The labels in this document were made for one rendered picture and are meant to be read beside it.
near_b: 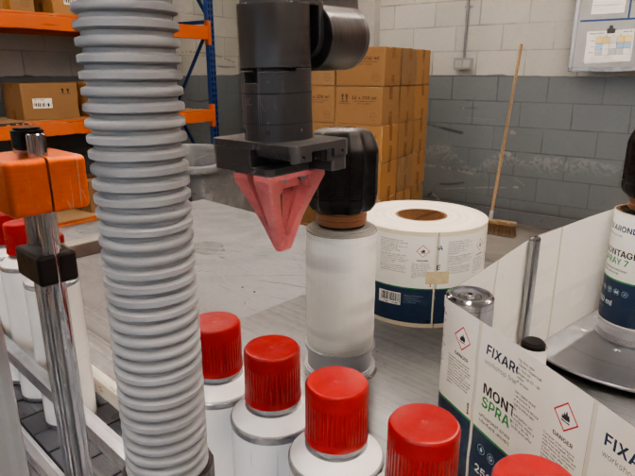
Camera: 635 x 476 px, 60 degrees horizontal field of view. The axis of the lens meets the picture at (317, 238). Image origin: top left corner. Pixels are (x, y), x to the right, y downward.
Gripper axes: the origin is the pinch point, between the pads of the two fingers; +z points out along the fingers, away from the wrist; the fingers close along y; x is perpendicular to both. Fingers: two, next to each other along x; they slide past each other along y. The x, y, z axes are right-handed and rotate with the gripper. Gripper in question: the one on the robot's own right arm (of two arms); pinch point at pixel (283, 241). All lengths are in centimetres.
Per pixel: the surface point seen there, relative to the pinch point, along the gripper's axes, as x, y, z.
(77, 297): 11.3, 18.4, 6.9
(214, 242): -46, 74, 27
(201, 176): -122, 187, 36
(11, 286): 14.8, 26.3, 6.7
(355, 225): -14.4, 3.4, 2.5
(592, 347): -39.4, -16.3, 21.3
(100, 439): 17.2, 3.6, 12.9
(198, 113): -258, 378, 25
